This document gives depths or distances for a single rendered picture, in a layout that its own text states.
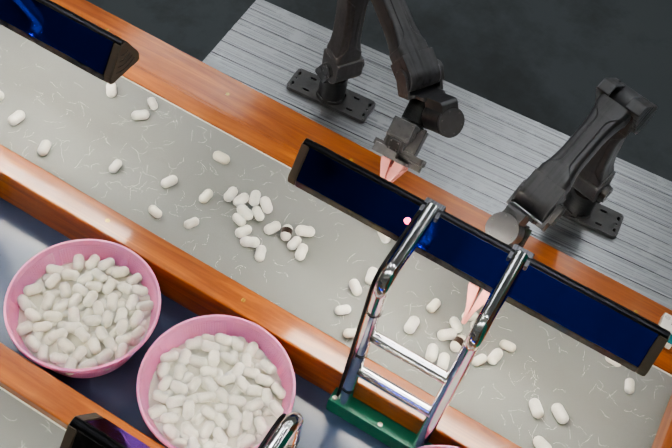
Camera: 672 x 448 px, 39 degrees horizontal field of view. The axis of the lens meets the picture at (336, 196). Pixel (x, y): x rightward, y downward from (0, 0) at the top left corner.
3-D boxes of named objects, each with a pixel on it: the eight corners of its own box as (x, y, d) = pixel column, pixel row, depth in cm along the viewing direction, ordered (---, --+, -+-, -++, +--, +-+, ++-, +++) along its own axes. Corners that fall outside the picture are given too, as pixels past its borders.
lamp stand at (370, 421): (375, 330, 180) (424, 189, 145) (468, 384, 176) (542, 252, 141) (325, 408, 169) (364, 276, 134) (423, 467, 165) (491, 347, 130)
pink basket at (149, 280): (76, 243, 183) (72, 214, 175) (190, 311, 177) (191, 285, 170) (-22, 345, 168) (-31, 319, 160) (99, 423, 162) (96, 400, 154)
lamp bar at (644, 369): (311, 151, 157) (316, 122, 151) (660, 339, 144) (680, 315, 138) (285, 182, 152) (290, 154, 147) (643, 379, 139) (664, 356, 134)
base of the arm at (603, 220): (628, 219, 196) (637, 196, 200) (539, 178, 199) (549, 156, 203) (614, 240, 202) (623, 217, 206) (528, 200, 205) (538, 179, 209)
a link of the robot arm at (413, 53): (450, 76, 176) (390, -73, 178) (410, 88, 173) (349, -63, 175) (423, 95, 187) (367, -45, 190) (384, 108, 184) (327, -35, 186)
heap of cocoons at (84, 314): (77, 250, 181) (75, 231, 176) (179, 311, 176) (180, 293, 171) (-9, 341, 167) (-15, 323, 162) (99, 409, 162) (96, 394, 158)
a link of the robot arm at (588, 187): (589, 207, 196) (636, 116, 167) (564, 187, 198) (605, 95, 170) (607, 188, 198) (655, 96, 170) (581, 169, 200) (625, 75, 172)
